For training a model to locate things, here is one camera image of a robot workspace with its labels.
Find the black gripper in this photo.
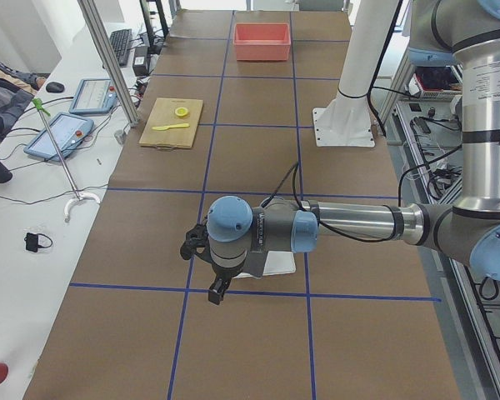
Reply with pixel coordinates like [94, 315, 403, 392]
[207, 272, 233, 304]

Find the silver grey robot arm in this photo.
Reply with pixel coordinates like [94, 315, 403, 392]
[203, 1, 500, 304]

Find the white rack tray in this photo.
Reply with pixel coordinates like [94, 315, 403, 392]
[237, 251, 296, 278]

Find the yellow plastic knife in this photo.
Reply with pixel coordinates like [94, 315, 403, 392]
[151, 122, 190, 132]

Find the yellow lemon slice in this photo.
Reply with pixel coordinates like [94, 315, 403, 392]
[174, 107, 189, 118]

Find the bamboo cutting board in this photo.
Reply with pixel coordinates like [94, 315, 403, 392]
[139, 97, 203, 149]

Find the small black clip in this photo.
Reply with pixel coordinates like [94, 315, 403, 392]
[24, 232, 53, 253]

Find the near teach pendant tablet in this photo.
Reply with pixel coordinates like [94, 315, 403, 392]
[23, 112, 94, 161]

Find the teach pendant tablet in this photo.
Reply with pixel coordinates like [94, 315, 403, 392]
[23, 112, 94, 161]
[69, 78, 118, 115]

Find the far teach pendant tablet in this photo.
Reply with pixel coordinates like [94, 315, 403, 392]
[69, 78, 118, 115]

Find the black power adapter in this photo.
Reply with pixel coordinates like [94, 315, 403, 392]
[132, 46, 151, 77]

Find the black monitor stand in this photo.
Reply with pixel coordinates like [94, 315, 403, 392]
[139, 0, 171, 55]

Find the pink plastic bin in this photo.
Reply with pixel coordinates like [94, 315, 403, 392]
[232, 22, 292, 62]

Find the metal grabber stick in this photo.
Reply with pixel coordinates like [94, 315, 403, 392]
[32, 97, 101, 223]

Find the black computer mouse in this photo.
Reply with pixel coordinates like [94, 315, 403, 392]
[45, 82, 65, 93]

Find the black keyboard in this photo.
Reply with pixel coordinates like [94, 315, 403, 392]
[109, 28, 133, 67]

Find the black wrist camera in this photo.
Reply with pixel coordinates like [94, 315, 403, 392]
[180, 224, 212, 263]

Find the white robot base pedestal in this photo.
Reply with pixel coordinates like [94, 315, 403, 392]
[312, 0, 403, 148]

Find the aluminium frame post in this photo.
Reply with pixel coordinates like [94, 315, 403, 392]
[77, 0, 139, 128]

